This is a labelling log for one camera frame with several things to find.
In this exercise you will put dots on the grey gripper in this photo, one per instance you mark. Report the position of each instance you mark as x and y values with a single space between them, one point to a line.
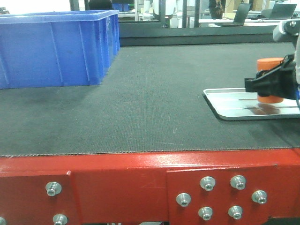
280 81

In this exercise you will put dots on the orange capacitor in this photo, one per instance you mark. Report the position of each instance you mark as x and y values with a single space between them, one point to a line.
267 64

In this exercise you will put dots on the dark conveyor belt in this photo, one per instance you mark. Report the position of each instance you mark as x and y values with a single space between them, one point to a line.
150 100

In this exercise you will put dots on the blue bin on conveyor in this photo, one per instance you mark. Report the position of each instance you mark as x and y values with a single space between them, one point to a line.
55 49

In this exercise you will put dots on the silver metal tray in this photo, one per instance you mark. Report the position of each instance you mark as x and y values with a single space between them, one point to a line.
237 104

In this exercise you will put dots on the right black laptop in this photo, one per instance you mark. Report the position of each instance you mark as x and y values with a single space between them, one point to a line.
278 12

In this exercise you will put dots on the black laptop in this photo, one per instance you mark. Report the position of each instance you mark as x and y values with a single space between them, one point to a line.
240 16
278 12

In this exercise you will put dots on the left black laptop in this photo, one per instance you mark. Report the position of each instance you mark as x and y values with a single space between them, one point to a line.
240 16

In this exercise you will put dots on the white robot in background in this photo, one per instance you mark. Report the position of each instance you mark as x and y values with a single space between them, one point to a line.
168 12

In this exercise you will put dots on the red conveyor frame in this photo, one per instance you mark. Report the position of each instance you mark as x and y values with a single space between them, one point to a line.
240 187

